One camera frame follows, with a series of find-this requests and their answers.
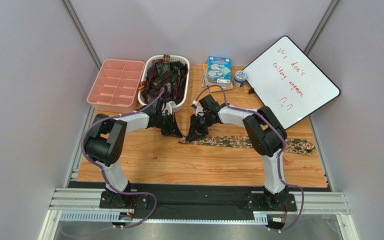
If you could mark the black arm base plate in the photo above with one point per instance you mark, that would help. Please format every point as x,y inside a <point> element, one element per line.
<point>192,202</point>

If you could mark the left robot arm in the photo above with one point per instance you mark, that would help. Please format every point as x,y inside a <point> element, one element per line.
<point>103,142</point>

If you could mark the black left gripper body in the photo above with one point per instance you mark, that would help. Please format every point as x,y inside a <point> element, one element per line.
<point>168,123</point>

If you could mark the blue packaged book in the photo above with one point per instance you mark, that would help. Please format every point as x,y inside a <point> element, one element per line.
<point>218,71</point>

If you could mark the patterned paisley necktie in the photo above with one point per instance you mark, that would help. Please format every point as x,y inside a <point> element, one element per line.
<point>293,145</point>

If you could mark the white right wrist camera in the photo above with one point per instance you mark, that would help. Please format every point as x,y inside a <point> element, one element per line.
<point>197,109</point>

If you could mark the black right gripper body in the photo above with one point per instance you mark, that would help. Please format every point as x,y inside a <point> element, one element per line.
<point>199,123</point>

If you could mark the pile of dark ties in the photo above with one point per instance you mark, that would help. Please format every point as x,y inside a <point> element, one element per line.
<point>165,74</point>

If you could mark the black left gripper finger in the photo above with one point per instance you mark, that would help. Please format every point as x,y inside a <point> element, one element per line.
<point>174,128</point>
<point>168,132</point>

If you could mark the pink divided tray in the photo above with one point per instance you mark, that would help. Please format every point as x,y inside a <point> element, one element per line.
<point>115,88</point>

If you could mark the white dry-erase board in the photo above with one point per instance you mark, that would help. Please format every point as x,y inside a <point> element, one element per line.
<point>287,81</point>

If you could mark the white perforated basket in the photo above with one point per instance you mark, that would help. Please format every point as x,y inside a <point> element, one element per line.
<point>171,58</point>

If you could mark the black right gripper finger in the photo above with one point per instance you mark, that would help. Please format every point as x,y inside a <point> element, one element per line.
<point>195,135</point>
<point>192,128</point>

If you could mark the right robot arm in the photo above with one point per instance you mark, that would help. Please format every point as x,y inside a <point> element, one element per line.
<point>266,134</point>

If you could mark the aluminium rail frame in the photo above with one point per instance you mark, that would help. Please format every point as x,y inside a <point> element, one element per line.
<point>322,215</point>

